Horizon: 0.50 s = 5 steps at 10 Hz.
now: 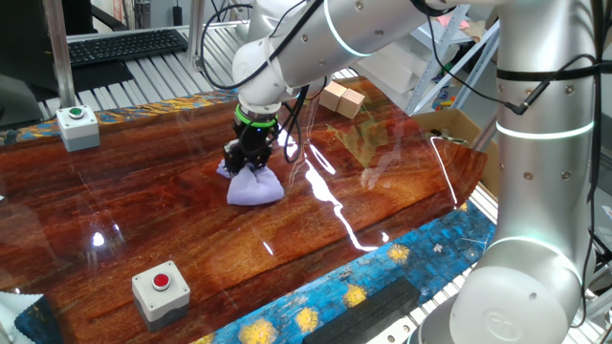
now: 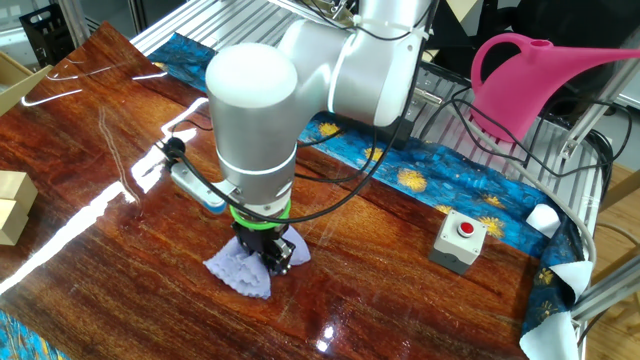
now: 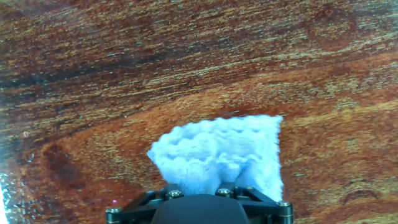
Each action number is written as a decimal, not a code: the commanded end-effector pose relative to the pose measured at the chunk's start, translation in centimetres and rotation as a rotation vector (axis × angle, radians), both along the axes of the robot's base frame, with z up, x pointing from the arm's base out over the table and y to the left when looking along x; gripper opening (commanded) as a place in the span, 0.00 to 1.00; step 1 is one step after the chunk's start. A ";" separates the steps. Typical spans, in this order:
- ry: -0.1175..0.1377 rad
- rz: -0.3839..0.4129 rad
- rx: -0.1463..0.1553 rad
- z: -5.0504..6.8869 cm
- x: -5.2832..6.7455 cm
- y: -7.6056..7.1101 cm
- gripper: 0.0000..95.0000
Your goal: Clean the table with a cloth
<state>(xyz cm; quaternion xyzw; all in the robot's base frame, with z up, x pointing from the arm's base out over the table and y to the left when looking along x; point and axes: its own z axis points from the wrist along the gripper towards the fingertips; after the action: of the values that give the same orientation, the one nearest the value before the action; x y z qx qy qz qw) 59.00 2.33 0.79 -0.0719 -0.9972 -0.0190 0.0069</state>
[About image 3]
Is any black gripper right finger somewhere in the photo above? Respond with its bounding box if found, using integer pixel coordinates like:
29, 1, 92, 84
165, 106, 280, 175
216, 182, 295, 224

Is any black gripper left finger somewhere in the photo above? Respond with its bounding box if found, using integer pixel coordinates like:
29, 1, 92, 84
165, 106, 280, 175
105, 183, 184, 224

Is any white fluffy cleaning cloth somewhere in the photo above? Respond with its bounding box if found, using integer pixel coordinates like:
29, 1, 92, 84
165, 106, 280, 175
147, 114, 284, 202

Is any glossy wood grain mat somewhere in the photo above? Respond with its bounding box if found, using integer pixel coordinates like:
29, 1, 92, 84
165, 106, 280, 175
0, 0, 398, 224

